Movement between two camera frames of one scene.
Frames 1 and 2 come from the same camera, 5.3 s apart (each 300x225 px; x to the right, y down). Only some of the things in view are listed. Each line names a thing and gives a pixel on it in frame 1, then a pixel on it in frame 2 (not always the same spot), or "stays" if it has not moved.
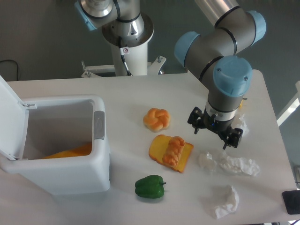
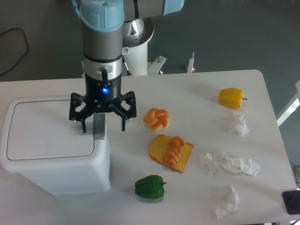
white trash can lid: [14, 117] → [40, 129]
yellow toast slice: [158, 146] stays
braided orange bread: [175, 147] stays
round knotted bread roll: [156, 119] stays
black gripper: [209, 122] → [102, 93]
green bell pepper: [150, 186] stays
